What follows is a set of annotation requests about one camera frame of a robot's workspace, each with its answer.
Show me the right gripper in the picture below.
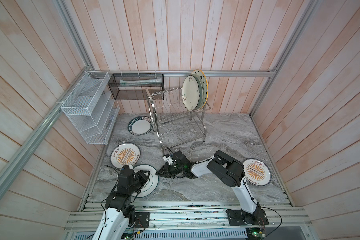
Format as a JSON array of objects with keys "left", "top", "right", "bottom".
[{"left": 155, "top": 163, "right": 185, "bottom": 179}]

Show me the white plate green outline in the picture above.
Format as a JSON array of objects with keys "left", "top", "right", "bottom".
[{"left": 132, "top": 165, "right": 159, "bottom": 198}]

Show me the cream floral plate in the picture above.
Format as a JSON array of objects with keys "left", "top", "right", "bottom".
[{"left": 182, "top": 75, "right": 200, "bottom": 111}]

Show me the mint green flower plate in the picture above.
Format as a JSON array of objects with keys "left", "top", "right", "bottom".
[{"left": 192, "top": 74, "right": 203, "bottom": 110}]

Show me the star pattern orange rim plate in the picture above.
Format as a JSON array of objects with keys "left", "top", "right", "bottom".
[{"left": 192, "top": 70, "right": 209, "bottom": 109}]

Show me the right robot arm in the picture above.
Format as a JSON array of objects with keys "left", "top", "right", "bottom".
[{"left": 156, "top": 151, "right": 265, "bottom": 226}]

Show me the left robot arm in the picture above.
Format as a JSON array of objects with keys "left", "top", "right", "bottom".
[{"left": 93, "top": 165, "right": 151, "bottom": 240}]

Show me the steel two-tier dish rack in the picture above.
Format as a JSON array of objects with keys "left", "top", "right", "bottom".
[{"left": 144, "top": 88, "right": 211, "bottom": 151}]

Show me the left orange sunburst plate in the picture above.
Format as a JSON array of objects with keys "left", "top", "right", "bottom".
[{"left": 110, "top": 143, "right": 141, "bottom": 169}]

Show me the orange sunburst plate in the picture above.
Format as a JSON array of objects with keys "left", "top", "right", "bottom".
[
  {"left": 243, "top": 159, "right": 272, "bottom": 187},
  {"left": 110, "top": 143, "right": 141, "bottom": 169}
]

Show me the white plate dark green rim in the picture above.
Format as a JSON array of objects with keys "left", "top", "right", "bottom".
[{"left": 128, "top": 116, "right": 153, "bottom": 136}]

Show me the right orange sunburst plate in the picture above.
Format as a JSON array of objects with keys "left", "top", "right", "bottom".
[{"left": 243, "top": 159, "right": 272, "bottom": 187}]

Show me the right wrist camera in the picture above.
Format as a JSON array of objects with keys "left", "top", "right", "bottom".
[{"left": 163, "top": 154, "right": 174, "bottom": 166}]

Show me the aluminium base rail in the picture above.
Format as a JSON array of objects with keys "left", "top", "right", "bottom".
[{"left": 64, "top": 201, "right": 312, "bottom": 235}]

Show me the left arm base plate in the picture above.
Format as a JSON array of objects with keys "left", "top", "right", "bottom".
[{"left": 108, "top": 211, "right": 151, "bottom": 229}]

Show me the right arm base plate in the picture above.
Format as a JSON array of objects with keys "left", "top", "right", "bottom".
[{"left": 226, "top": 209, "right": 269, "bottom": 226}]

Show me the white wire mesh shelf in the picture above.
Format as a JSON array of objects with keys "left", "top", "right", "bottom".
[{"left": 61, "top": 71, "right": 120, "bottom": 145}]

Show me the black mesh wall basket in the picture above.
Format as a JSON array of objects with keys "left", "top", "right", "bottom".
[{"left": 108, "top": 73, "right": 165, "bottom": 101}]

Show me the horizontal aluminium wall bar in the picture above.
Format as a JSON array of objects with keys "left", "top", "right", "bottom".
[{"left": 94, "top": 70, "right": 276, "bottom": 78}]

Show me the left aluminium frame bar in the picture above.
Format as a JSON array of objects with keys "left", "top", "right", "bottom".
[{"left": 0, "top": 66, "right": 92, "bottom": 201}]

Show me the aluminium frame bar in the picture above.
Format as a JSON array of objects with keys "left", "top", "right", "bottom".
[
  {"left": 0, "top": 66, "right": 92, "bottom": 201},
  {"left": 250, "top": 1, "right": 322, "bottom": 119}
]

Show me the right aluminium frame bar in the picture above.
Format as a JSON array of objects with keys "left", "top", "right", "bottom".
[{"left": 250, "top": 1, "right": 322, "bottom": 119}]

